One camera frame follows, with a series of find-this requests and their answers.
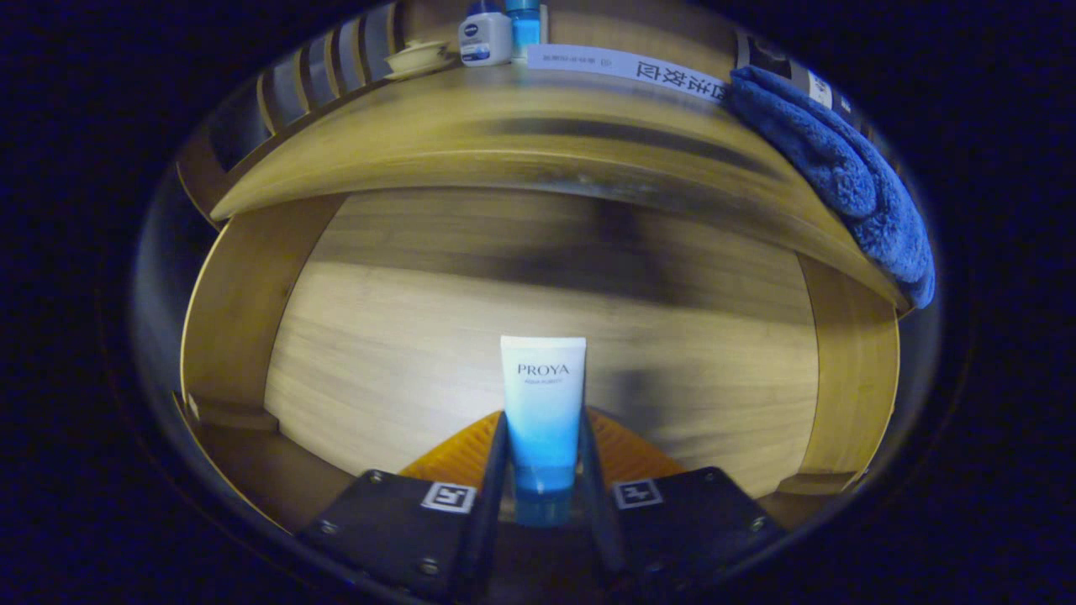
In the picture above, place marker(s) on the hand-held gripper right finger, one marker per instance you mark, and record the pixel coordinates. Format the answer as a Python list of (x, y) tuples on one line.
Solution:
[(689, 521)]

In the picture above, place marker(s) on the blue towel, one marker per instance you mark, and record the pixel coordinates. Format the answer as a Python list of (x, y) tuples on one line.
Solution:
[(841, 168)]

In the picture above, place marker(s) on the white lotion bottle blue cap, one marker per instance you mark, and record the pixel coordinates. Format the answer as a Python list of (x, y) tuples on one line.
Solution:
[(485, 38)]

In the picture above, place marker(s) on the blue pump bottle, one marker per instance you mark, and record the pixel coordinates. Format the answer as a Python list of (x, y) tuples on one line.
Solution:
[(525, 29)]

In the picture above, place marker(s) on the white blue cosmetic tube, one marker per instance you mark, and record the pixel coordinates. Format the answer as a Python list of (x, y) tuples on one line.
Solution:
[(543, 403)]

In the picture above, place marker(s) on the beige teacup with saucer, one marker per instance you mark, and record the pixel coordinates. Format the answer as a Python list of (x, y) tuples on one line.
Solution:
[(416, 59)]

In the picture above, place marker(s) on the wooden countertop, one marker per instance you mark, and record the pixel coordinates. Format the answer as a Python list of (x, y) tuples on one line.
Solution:
[(420, 143)]

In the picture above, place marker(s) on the wooden cabinet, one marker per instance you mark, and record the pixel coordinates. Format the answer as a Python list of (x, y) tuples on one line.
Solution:
[(630, 29)]

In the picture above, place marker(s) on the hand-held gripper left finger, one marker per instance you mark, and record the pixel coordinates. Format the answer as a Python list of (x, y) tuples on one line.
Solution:
[(403, 529)]

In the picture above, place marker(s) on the flat white book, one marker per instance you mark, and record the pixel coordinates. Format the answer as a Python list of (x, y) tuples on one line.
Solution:
[(622, 67)]

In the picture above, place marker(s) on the wooden drawer with black knob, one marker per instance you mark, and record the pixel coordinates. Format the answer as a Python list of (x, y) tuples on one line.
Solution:
[(403, 353)]

